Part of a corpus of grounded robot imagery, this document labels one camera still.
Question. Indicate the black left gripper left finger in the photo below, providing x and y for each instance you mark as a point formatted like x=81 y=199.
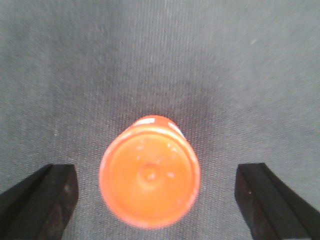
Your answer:
x=40 y=206

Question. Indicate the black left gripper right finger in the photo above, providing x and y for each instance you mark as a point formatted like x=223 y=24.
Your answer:
x=272 y=210

